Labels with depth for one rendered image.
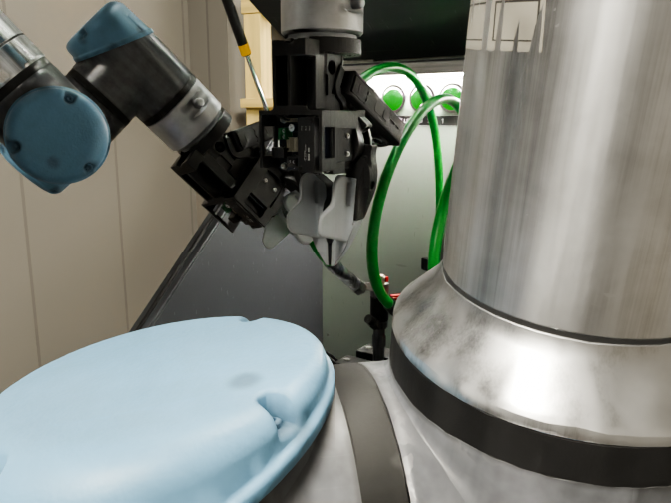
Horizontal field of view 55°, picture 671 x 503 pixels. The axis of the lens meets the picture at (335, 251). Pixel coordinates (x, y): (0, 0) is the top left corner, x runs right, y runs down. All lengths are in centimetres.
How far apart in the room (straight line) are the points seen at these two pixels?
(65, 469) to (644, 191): 16
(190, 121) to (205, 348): 49
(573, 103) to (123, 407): 14
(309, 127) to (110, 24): 23
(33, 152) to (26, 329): 195
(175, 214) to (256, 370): 267
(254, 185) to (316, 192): 11
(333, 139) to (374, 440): 40
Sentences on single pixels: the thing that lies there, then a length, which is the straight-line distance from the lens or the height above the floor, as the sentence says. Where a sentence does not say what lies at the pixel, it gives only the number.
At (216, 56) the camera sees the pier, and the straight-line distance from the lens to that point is 284.
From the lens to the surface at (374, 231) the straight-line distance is 77.
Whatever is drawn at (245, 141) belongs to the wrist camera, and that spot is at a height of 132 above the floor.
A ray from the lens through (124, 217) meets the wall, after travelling 267.
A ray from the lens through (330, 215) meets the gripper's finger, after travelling 59.
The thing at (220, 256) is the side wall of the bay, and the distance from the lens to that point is 113.
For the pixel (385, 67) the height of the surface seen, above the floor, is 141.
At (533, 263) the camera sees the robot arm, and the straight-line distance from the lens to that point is 18.
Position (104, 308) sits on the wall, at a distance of 266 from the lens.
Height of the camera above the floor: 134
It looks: 12 degrees down
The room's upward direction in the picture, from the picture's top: straight up
